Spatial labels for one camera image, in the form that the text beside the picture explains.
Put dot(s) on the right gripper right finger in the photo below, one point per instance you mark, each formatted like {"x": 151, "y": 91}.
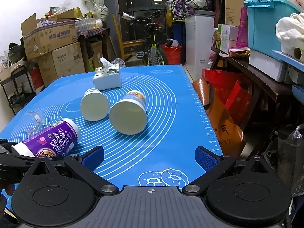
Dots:
{"x": 215, "y": 167}

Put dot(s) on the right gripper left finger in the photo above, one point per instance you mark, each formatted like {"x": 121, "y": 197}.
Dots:
{"x": 82, "y": 167}

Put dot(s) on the purple paper cup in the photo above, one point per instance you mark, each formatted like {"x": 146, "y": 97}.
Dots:
{"x": 56, "y": 140}

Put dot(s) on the clear plastic cup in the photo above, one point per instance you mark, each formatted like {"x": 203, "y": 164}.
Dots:
{"x": 35, "y": 122}

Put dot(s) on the plain white paper cup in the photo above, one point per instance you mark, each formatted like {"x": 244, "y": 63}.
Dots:
{"x": 94, "y": 105}

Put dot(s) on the blue printed paper cup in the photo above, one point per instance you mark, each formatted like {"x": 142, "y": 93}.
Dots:
{"x": 129, "y": 116}

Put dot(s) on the orange paper shopping bag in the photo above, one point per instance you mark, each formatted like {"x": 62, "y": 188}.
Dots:
{"x": 229, "y": 135}

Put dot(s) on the red shopping bag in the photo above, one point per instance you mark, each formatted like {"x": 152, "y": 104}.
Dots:
{"x": 232, "y": 90}

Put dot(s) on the blue silicone baking mat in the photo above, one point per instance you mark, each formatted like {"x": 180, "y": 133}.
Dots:
{"x": 149, "y": 127}

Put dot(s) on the black metal shelf rack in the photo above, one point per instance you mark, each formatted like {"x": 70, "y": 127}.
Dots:
{"x": 19, "y": 98}

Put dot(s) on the dark wooden side table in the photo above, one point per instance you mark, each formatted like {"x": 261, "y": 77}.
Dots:
{"x": 283, "y": 108}

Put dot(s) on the white tissue box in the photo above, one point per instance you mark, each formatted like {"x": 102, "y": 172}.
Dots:
{"x": 107, "y": 76}

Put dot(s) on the lower cardboard box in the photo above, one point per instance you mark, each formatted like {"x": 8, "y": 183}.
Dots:
{"x": 61, "y": 62}

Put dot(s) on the red plastic bucket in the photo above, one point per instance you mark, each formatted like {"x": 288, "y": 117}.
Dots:
{"x": 173, "y": 54}

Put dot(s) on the green white product box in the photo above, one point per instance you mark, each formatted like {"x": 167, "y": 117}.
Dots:
{"x": 227, "y": 37}

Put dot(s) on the upper open cardboard box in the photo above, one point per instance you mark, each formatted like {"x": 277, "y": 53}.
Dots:
{"x": 41, "y": 36}

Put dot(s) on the white chest freezer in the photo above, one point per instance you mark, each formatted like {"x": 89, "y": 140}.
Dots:
{"x": 199, "y": 31}

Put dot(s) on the black green bicycle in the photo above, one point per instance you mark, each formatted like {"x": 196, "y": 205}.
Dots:
{"x": 152, "y": 53}

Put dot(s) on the turquoise plastic storage bin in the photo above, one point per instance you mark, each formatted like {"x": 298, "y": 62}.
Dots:
{"x": 262, "y": 17}

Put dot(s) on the floral fabric bundle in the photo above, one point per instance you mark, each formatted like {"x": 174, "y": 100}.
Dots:
{"x": 181, "y": 9}

